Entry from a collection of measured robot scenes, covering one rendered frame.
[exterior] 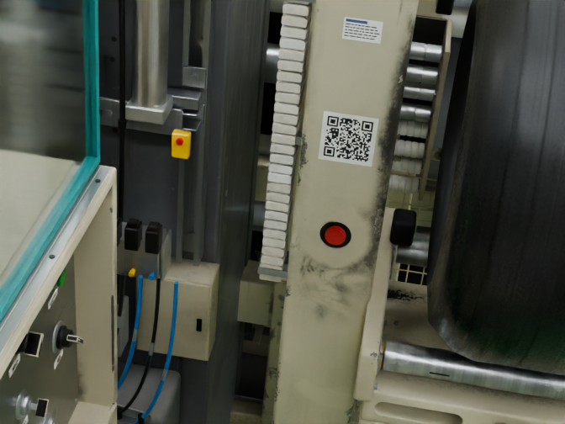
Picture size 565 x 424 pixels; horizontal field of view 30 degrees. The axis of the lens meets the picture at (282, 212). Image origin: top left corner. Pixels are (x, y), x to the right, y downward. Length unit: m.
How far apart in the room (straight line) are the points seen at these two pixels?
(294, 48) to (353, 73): 0.08
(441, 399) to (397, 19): 0.56
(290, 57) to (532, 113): 0.35
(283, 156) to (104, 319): 0.34
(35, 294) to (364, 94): 0.56
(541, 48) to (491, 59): 0.06
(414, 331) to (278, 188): 0.41
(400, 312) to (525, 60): 0.68
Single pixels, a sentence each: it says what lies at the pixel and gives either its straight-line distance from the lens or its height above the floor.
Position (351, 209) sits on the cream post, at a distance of 1.50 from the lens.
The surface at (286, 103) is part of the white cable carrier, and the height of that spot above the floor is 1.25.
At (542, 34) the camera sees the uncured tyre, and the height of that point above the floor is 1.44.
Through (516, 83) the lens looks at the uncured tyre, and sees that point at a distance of 1.26.
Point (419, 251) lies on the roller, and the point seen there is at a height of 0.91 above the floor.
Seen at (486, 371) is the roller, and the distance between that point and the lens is 1.57.
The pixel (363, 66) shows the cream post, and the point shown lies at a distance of 1.40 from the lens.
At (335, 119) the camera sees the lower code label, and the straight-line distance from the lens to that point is 1.44.
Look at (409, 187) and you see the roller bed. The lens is 1.94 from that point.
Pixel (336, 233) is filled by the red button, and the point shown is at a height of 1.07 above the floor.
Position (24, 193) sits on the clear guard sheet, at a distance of 1.04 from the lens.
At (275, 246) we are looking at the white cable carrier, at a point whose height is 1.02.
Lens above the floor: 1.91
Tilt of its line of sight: 33 degrees down
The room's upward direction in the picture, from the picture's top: 6 degrees clockwise
